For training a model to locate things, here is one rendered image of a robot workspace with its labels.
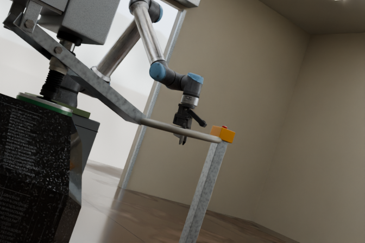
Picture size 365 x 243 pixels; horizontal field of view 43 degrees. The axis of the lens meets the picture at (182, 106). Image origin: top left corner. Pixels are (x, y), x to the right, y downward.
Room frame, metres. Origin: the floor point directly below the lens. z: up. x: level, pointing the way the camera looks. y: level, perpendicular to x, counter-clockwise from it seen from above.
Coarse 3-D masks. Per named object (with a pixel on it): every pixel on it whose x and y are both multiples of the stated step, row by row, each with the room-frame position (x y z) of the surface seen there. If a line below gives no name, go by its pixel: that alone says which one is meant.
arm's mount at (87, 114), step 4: (24, 92) 2.80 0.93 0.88; (40, 96) 2.55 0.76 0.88; (52, 100) 2.58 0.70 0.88; (60, 104) 2.61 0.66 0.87; (64, 104) 2.62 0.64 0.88; (72, 108) 2.65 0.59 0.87; (76, 108) 2.67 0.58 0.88; (72, 112) 2.66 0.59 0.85; (76, 112) 2.67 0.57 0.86; (80, 112) 2.69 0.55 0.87; (84, 112) 2.70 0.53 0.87; (88, 112) 2.71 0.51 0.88; (84, 116) 2.70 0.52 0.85; (88, 116) 2.71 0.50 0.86
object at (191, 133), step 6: (144, 120) 2.00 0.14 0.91; (150, 120) 2.00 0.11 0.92; (150, 126) 2.00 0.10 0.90; (156, 126) 1.98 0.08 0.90; (162, 126) 1.97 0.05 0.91; (168, 126) 1.97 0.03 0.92; (174, 126) 1.98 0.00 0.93; (174, 132) 1.98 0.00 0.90; (180, 132) 1.98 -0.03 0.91; (186, 132) 1.98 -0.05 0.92; (192, 132) 1.99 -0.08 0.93; (198, 132) 2.01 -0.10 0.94; (198, 138) 2.01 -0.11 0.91; (204, 138) 2.02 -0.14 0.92; (210, 138) 2.05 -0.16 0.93; (216, 138) 2.09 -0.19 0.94
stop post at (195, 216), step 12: (216, 132) 3.11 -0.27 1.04; (228, 132) 3.10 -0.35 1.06; (216, 144) 3.11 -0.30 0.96; (216, 156) 3.11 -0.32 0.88; (204, 168) 3.15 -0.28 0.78; (216, 168) 3.12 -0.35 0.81; (204, 180) 3.11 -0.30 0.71; (204, 192) 3.10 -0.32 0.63; (192, 204) 3.15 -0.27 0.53; (204, 204) 3.12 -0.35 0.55; (192, 216) 3.11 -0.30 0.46; (192, 228) 3.10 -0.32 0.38; (180, 240) 3.15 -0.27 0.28; (192, 240) 3.12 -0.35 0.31
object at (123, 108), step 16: (16, 32) 1.71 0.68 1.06; (48, 48) 1.69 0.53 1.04; (64, 48) 1.72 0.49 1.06; (64, 64) 1.75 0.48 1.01; (80, 64) 1.78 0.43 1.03; (80, 80) 1.86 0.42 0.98; (96, 80) 1.84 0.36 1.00; (96, 96) 1.97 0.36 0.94; (112, 96) 1.90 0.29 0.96; (128, 112) 1.97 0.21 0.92
